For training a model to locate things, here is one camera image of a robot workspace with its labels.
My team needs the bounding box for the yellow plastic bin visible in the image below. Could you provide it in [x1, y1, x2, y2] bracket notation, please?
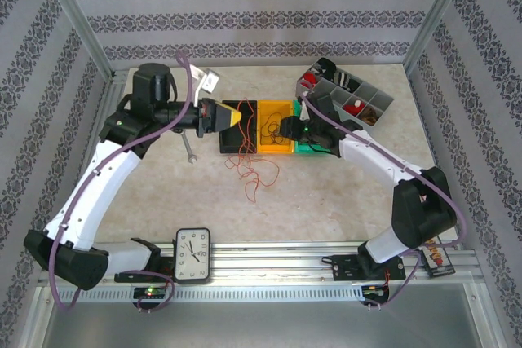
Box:
[255, 99, 296, 156]

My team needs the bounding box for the black plastic bin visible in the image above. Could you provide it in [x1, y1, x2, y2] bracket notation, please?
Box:
[218, 99, 259, 156]

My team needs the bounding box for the green plastic bin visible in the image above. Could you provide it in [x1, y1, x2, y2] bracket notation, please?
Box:
[290, 99, 334, 156]

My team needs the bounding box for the red and white sock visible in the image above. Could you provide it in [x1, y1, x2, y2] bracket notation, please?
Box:
[343, 99, 367, 116]

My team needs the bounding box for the silver wrench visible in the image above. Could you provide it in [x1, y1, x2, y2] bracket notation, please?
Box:
[173, 127, 198, 165]

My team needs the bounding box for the brown sock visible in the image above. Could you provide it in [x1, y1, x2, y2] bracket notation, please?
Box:
[361, 107, 381, 126]

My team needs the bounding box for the black white striped sock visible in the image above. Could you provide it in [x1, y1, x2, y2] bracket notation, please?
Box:
[332, 71, 361, 93]

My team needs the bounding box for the grey divided organiser tray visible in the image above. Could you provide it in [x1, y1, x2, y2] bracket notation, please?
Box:
[295, 57, 395, 134]

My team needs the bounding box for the black framed analog clock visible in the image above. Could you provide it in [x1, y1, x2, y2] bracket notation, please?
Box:
[174, 227, 212, 285]

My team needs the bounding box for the right controller board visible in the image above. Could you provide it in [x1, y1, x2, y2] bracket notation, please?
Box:
[361, 284, 391, 298]

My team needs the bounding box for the controller board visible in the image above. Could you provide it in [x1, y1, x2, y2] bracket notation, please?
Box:
[133, 285, 168, 299]
[361, 284, 391, 298]

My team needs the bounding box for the black emergency stop box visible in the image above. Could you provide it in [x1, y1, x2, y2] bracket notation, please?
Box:
[419, 241, 456, 278]

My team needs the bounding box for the left controller board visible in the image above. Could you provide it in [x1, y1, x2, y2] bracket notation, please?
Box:
[133, 285, 168, 299]

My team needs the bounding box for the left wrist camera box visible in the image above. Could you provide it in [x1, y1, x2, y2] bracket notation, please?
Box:
[191, 66, 220, 108]

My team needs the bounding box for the left arm purple harness cable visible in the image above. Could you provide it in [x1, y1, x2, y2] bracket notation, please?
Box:
[47, 51, 194, 313]

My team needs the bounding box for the arm purple harness cable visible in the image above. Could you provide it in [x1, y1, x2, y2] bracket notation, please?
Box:
[47, 51, 194, 313]
[301, 97, 468, 312]

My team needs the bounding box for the aluminium mounting rail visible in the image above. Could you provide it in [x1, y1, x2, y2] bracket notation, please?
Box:
[38, 240, 489, 288]

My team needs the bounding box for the left aluminium frame post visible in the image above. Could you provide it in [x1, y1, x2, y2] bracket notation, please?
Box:
[31, 0, 126, 84]

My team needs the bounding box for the aluminium frame post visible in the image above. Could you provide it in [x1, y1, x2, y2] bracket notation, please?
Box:
[31, 0, 126, 84]
[401, 0, 490, 76]

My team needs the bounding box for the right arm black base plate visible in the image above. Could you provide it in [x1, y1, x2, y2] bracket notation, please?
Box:
[332, 253, 407, 283]

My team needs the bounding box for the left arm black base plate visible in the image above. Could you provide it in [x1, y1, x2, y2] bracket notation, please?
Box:
[113, 237, 177, 284]

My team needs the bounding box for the slotted grey cable duct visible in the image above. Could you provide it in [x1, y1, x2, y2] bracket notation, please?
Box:
[55, 285, 366, 302]

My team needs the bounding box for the right aluminium frame post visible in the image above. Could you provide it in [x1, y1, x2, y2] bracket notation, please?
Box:
[401, 0, 490, 76]

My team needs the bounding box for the right arm purple harness cable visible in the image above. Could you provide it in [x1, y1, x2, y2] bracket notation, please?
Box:
[301, 97, 468, 312]

